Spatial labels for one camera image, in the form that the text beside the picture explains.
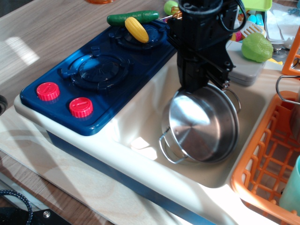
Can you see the black bracket with screw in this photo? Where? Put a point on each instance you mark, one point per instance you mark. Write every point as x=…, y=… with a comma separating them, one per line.
x=48, y=217

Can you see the orange transparent container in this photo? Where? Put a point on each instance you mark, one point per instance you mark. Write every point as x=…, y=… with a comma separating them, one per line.
x=100, y=1

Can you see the red stove knob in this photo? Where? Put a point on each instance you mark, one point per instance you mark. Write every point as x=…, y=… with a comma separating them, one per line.
x=48, y=91
x=81, y=107

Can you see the white toy spatula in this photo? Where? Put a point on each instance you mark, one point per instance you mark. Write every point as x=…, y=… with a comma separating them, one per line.
x=250, y=28

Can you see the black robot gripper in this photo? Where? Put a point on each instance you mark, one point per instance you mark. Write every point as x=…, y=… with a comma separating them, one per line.
x=200, y=37

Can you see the cream toy sink unit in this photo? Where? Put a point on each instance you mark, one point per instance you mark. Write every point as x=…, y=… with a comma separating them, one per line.
x=127, y=149

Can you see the yellow toy corn cob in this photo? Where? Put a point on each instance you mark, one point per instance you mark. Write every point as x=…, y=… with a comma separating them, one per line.
x=136, y=30

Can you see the blue toy stove top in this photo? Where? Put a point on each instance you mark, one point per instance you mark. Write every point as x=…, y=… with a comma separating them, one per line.
x=109, y=70

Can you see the light green toy pepper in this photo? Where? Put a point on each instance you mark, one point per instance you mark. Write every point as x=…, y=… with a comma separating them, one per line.
x=257, y=48

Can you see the red left stove knob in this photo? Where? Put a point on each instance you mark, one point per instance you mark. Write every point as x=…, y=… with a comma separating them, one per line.
x=48, y=91

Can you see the red right stove knob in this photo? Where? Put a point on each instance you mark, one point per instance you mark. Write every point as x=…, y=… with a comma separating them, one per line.
x=81, y=107

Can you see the grey toy faucet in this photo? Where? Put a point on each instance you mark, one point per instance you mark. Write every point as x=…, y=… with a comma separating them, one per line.
x=245, y=71

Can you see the teal plastic cup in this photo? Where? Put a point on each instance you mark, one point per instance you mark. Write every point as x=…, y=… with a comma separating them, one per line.
x=290, y=198

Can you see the stainless steel pan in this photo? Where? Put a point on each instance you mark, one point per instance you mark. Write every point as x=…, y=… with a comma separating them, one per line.
x=201, y=126

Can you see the small green toy fruit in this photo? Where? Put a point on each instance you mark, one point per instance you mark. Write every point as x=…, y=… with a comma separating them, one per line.
x=171, y=7

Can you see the lime green tray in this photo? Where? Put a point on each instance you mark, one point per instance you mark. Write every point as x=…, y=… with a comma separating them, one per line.
x=257, y=5

